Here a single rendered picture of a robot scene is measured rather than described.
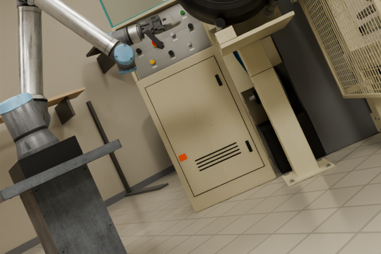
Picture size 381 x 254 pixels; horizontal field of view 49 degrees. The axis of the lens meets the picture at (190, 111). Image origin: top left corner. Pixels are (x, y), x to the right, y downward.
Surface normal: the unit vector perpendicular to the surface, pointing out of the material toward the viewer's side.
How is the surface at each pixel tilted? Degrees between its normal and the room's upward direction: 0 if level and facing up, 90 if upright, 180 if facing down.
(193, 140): 90
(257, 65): 90
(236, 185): 90
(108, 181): 90
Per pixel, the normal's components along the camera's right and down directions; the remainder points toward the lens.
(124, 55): 0.20, -0.04
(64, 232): 0.52, -0.26
